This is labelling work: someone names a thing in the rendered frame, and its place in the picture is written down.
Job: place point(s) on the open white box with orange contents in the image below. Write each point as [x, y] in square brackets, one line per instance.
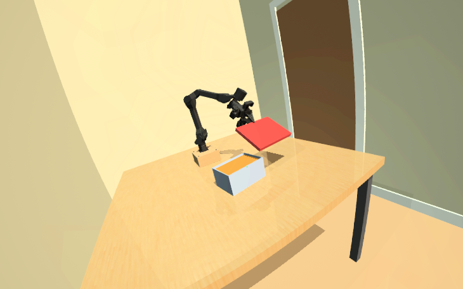
[238, 173]

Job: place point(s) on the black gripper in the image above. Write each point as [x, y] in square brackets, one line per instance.
[246, 112]

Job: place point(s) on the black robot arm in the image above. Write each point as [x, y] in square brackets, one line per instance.
[190, 102]

